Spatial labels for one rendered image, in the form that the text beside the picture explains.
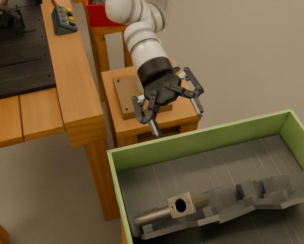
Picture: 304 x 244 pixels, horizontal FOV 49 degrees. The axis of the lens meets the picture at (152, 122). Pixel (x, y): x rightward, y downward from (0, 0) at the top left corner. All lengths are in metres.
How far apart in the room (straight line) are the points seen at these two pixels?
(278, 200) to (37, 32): 1.19
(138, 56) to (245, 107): 1.80
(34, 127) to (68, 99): 0.15
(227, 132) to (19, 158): 1.50
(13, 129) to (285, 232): 0.92
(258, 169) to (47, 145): 1.49
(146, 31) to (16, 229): 1.53
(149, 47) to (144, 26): 0.06
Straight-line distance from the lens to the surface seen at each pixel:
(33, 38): 1.54
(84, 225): 1.96
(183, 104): 1.26
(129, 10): 0.79
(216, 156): 1.14
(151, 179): 1.07
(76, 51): 1.43
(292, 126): 1.19
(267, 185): 1.00
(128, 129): 1.18
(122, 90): 1.26
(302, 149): 1.17
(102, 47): 1.75
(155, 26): 1.06
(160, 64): 0.69
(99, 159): 1.40
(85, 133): 1.23
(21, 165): 2.24
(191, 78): 0.68
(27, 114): 1.26
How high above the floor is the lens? 1.79
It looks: 52 degrees down
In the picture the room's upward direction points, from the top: straight up
